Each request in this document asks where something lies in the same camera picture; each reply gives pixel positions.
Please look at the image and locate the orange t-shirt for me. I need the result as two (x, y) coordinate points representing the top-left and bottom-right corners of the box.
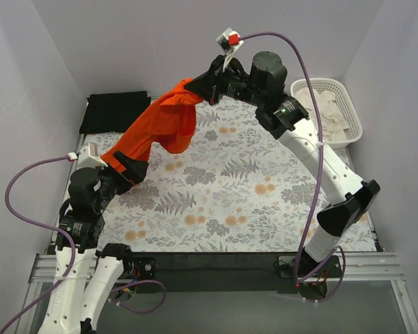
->
(101, 79), (203, 172)

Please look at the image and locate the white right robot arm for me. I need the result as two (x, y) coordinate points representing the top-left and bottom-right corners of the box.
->
(185, 51), (380, 277)

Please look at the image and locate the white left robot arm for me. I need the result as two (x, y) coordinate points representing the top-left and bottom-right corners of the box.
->
(39, 151), (148, 333)

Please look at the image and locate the folded black t-shirt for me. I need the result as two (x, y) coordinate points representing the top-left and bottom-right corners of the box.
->
(79, 91), (151, 134)

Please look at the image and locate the floral patterned table mat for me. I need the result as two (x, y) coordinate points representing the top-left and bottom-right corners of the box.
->
(51, 99), (382, 253)

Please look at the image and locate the crumpled white t-shirt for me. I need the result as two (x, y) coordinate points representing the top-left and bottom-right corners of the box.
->
(295, 87), (349, 143)

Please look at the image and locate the white perforated plastic basket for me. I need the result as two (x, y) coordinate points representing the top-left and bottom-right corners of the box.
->
(311, 78), (363, 150)

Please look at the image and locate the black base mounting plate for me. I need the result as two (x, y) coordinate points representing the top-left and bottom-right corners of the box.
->
(104, 252), (346, 293)

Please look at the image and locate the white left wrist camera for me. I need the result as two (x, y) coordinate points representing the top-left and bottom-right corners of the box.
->
(66, 145), (109, 170)

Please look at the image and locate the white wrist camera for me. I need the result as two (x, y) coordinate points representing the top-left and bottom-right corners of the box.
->
(66, 145), (109, 170)
(216, 28), (244, 72)

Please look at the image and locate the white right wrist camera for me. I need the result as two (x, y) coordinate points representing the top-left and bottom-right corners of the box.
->
(216, 28), (244, 72)

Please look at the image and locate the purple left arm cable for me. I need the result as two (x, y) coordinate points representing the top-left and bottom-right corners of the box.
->
(0, 154), (77, 334)

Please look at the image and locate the aluminium table frame rail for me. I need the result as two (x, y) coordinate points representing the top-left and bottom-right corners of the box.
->
(27, 252), (405, 285)

